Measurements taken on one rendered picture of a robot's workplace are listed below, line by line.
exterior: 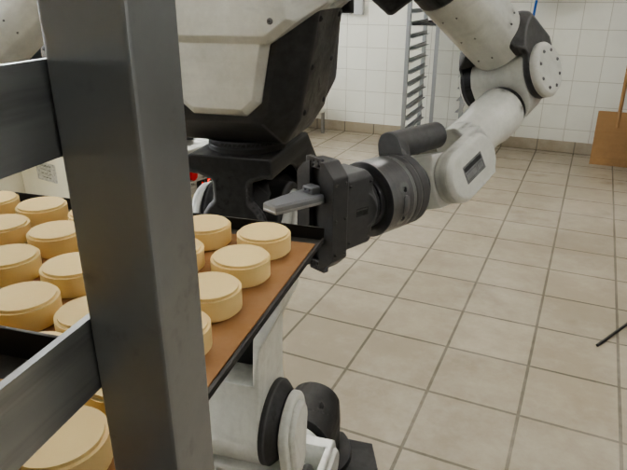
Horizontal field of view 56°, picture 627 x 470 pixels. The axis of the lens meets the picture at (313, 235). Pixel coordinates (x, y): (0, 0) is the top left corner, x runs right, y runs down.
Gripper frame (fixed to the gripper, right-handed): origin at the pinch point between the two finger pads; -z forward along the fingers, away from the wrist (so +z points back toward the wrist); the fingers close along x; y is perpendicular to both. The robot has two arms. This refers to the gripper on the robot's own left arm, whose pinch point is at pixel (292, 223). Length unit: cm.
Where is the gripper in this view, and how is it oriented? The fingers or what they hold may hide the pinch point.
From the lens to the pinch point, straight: 60.0
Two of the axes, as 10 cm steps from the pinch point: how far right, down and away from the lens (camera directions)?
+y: 6.9, 2.8, -6.7
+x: 0.1, -9.2, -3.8
